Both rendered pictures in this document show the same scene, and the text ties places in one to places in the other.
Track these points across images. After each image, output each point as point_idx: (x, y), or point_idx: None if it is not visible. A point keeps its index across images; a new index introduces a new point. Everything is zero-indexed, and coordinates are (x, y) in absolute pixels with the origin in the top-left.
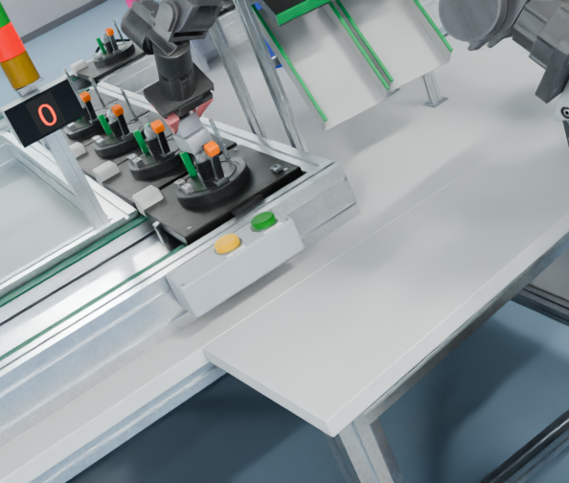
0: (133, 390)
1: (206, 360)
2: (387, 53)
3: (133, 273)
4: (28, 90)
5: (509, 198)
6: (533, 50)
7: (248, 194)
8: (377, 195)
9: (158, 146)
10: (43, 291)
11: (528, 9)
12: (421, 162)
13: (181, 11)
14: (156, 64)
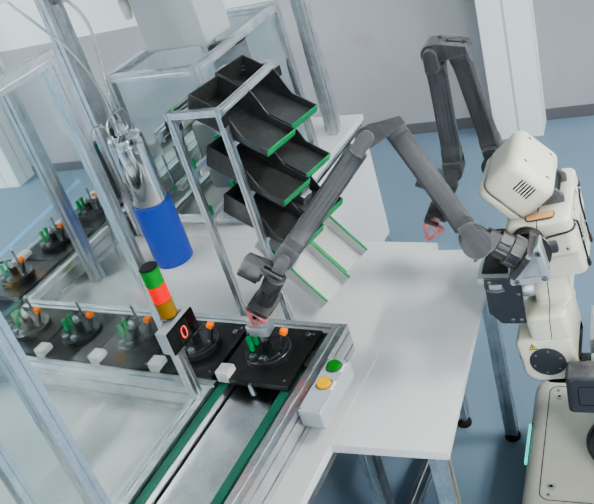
0: (310, 479)
1: (332, 452)
2: (331, 256)
3: (248, 418)
4: None
5: (438, 324)
6: (506, 259)
7: (304, 353)
8: (355, 337)
9: (199, 337)
10: (189, 447)
11: (502, 242)
12: (364, 314)
13: (291, 258)
14: (266, 289)
